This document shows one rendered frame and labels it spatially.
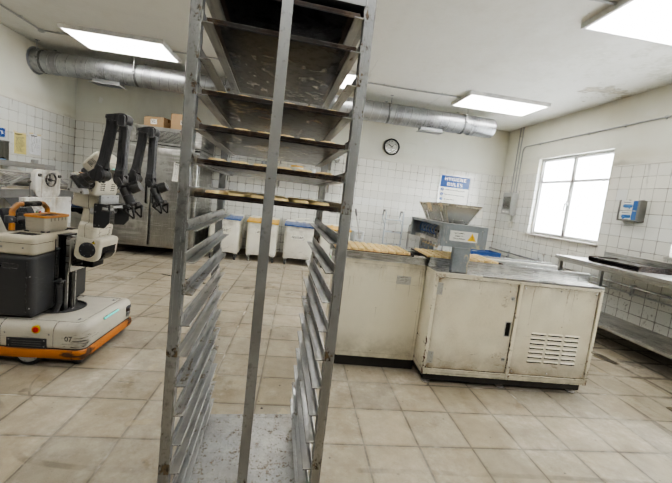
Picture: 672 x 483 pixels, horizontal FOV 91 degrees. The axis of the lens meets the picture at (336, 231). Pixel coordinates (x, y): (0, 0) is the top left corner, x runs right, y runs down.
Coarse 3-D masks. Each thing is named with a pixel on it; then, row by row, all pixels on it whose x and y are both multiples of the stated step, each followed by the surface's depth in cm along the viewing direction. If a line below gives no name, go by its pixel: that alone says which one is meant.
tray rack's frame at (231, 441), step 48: (192, 0) 84; (288, 0) 88; (336, 0) 90; (192, 48) 85; (288, 48) 90; (192, 96) 87; (192, 144) 88; (336, 288) 99; (336, 336) 101; (240, 432) 152; (288, 432) 156; (192, 480) 125; (240, 480) 102; (288, 480) 130
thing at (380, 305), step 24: (360, 264) 247; (384, 264) 248; (408, 264) 250; (360, 288) 249; (384, 288) 250; (408, 288) 251; (360, 312) 251; (384, 312) 252; (408, 312) 253; (360, 336) 253; (384, 336) 254; (408, 336) 256; (336, 360) 257; (360, 360) 258; (384, 360) 259; (408, 360) 261
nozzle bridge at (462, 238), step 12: (444, 228) 229; (456, 228) 230; (468, 228) 230; (480, 228) 231; (420, 240) 302; (432, 240) 254; (444, 240) 230; (456, 240) 230; (468, 240) 231; (480, 240) 232; (456, 252) 231; (468, 252) 232; (456, 264) 232
